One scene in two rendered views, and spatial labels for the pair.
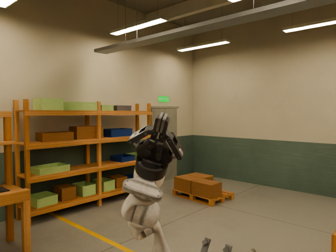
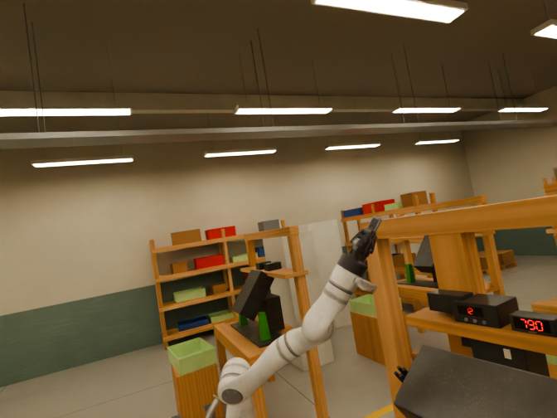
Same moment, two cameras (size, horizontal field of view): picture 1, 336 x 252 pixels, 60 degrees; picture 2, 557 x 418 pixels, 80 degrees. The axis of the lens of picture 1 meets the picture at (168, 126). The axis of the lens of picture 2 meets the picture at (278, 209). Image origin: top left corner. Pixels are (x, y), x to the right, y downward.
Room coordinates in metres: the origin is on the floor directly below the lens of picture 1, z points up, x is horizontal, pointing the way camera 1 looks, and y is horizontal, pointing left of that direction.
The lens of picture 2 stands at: (0.46, 0.92, 1.97)
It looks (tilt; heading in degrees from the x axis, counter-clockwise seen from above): 4 degrees up; 294
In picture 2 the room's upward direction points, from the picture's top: 9 degrees counter-clockwise
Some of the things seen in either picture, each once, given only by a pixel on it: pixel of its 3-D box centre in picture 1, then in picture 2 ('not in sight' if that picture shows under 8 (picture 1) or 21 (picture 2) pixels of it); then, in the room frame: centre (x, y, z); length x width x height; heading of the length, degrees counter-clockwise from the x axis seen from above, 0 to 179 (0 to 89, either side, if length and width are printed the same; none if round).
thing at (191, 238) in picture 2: not in sight; (227, 276); (4.80, -5.39, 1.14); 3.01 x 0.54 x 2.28; 48
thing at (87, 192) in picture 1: (93, 152); not in sight; (6.20, 1.59, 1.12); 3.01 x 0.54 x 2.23; 138
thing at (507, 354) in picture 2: not in sight; (508, 359); (0.31, -0.40, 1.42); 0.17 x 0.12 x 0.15; 144
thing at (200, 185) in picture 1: (202, 187); not in sight; (6.73, -0.81, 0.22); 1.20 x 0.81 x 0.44; 43
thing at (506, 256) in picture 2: not in sight; (487, 261); (-0.66, -9.62, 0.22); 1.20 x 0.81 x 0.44; 51
